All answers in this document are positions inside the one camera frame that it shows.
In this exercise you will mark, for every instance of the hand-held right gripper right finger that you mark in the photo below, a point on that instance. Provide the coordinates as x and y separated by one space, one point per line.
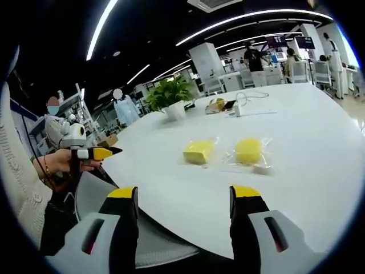
256 225

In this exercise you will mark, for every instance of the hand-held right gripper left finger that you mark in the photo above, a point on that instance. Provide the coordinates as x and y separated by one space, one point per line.
98 228

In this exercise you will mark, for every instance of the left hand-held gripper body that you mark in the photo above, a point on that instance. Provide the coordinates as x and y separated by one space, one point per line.
74 134

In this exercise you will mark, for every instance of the rounded yellow silicone block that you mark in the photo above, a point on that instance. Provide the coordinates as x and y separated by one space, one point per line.
248 152

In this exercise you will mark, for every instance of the rectangular yellow silicone block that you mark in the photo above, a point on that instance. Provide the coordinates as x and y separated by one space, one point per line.
198 151

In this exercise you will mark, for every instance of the person's left hand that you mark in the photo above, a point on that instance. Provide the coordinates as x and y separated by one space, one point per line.
61 162

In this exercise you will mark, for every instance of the cardboard box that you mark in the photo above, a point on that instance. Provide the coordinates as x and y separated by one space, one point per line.
107 140

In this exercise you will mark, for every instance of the yellow sponge in bag, right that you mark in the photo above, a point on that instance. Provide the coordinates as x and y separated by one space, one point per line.
248 155

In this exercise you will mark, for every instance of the person's cream knit sweater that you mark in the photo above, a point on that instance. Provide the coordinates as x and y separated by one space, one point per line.
20 182

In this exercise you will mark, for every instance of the green potted plant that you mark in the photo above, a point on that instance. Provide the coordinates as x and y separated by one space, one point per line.
171 97

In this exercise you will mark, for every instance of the clear plastic bag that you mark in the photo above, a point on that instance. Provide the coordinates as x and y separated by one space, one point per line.
199 152

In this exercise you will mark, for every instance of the smartphone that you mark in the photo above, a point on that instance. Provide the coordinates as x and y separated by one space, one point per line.
228 105

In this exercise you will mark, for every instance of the yellow snack bag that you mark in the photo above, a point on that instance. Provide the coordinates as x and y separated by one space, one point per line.
215 105

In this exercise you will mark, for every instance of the white pillar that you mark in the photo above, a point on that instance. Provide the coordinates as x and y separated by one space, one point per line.
206 61

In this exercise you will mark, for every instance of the white office chair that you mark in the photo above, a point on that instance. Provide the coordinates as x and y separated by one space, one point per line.
322 72
299 71

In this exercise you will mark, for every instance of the ceiling air vent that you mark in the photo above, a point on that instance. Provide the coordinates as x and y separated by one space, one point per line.
212 3

